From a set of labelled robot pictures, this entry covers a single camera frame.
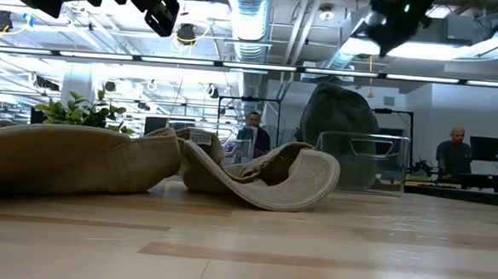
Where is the dark green baseball cap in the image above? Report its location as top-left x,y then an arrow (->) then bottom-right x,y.
297,131 -> 378,190
298,80 -> 384,156

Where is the tan baseball cap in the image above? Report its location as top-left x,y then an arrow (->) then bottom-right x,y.
172,126 -> 343,216
0,119 -> 185,205

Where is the long ceiling light strip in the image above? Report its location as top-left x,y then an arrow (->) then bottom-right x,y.
0,45 -> 498,89

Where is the dark background monitor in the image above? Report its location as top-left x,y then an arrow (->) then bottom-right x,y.
143,115 -> 170,139

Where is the small green potted plant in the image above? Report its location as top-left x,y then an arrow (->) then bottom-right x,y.
33,85 -> 137,135

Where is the person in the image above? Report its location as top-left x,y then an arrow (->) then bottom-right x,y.
235,110 -> 275,160
433,125 -> 476,182

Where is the small black background robot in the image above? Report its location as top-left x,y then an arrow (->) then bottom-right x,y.
409,158 -> 436,178

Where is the black computer monitor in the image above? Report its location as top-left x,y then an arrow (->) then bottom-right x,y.
468,136 -> 498,163

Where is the clear plastic bin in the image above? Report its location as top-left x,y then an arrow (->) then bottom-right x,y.
165,119 -> 259,167
313,130 -> 413,197

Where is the black background desk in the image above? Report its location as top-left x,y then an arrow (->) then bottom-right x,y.
436,171 -> 498,195

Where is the black ceiling cord reel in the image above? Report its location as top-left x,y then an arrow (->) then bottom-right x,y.
176,22 -> 198,47
0,9 -> 15,33

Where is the yellow hanging cord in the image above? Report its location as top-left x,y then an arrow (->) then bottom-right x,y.
365,55 -> 377,100

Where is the silver round air duct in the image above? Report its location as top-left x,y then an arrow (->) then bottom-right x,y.
320,2 -> 383,74
220,0 -> 275,129

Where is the black background gantry frame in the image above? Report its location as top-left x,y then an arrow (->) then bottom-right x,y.
216,95 -> 283,148
371,107 -> 415,139

